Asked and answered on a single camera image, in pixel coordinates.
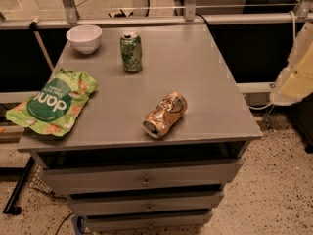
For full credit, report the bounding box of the crushed orange soda can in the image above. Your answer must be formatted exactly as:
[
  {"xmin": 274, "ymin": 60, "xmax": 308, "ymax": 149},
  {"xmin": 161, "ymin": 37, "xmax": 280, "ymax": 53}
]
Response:
[{"xmin": 143, "ymin": 92, "xmax": 188, "ymax": 138}]

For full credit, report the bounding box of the top grey drawer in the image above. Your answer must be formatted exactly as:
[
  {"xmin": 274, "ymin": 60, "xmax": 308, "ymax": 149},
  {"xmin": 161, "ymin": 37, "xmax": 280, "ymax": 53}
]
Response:
[{"xmin": 40, "ymin": 159, "xmax": 244, "ymax": 195}]

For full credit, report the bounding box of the bottom grey drawer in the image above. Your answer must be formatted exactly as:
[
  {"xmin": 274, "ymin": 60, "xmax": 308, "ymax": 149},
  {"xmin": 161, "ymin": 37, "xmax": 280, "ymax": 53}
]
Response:
[{"xmin": 86, "ymin": 210, "xmax": 212, "ymax": 232}]

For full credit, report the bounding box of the black floor cable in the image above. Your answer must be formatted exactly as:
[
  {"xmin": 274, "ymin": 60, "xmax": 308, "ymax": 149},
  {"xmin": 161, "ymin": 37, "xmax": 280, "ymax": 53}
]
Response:
[{"xmin": 54, "ymin": 211, "xmax": 75, "ymax": 235}]

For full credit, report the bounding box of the middle grey drawer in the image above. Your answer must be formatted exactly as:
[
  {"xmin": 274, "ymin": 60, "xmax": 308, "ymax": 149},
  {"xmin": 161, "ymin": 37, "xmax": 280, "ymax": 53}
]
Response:
[{"xmin": 69, "ymin": 191, "xmax": 224, "ymax": 216}]

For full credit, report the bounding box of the metal frame rail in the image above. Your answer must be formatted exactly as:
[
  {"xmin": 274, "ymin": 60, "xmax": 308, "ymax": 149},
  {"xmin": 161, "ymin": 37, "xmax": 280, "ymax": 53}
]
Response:
[{"xmin": 0, "ymin": 12, "xmax": 313, "ymax": 30}]

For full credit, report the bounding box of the green soda can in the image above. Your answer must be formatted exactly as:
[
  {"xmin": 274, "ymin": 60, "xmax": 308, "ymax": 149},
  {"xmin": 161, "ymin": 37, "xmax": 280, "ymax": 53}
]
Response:
[{"xmin": 120, "ymin": 31, "xmax": 142, "ymax": 73}]

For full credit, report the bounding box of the white bowl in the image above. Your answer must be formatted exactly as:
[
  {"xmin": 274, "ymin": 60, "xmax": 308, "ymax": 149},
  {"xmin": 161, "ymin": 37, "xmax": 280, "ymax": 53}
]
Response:
[{"xmin": 66, "ymin": 25, "xmax": 102, "ymax": 54}]

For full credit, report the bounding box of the green snack bag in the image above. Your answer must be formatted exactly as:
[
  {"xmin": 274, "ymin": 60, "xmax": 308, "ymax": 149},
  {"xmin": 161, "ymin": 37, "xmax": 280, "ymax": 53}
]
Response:
[{"xmin": 6, "ymin": 69, "xmax": 97, "ymax": 137}]

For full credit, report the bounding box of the grey drawer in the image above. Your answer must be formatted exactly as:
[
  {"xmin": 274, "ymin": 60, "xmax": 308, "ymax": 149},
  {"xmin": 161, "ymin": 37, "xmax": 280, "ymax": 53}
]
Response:
[
  {"xmin": 86, "ymin": 210, "xmax": 212, "ymax": 232},
  {"xmin": 40, "ymin": 159, "xmax": 244, "ymax": 195},
  {"xmin": 69, "ymin": 191, "xmax": 224, "ymax": 216}
]

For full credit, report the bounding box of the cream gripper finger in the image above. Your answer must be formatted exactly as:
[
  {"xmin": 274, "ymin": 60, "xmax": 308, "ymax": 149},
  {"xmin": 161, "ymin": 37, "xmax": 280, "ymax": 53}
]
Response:
[{"xmin": 269, "ymin": 22, "xmax": 313, "ymax": 106}]

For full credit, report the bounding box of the white cable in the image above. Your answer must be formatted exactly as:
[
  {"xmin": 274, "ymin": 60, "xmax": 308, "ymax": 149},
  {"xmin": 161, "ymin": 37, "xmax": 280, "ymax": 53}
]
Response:
[{"xmin": 246, "ymin": 10, "xmax": 298, "ymax": 112}]

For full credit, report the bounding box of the grey drawer cabinet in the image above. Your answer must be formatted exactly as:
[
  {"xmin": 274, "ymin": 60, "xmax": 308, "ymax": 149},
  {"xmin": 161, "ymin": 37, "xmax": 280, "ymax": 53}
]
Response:
[{"xmin": 17, "ymin": 23, "xmax": 263, "ymax": 233}]

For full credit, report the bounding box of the black floor stand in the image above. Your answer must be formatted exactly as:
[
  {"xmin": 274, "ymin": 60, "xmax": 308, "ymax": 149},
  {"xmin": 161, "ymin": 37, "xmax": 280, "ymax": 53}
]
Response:
[{"xmin": 1, "ymin": 158, "xmax": 35, "ymax": 215}]

